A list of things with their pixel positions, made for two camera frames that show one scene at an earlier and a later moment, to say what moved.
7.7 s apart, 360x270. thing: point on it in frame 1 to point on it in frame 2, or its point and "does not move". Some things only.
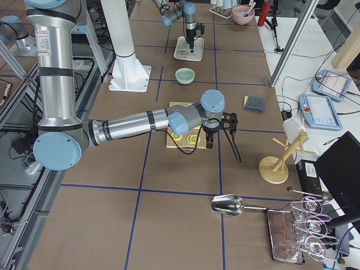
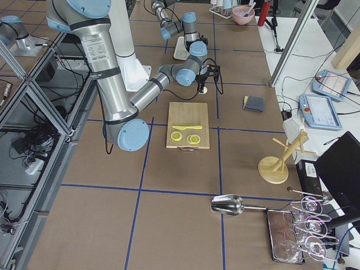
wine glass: x=286 y=252 does not move
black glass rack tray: x=283 y=239 does not move
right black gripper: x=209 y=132 to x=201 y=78
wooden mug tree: x=272 y=169 does not move
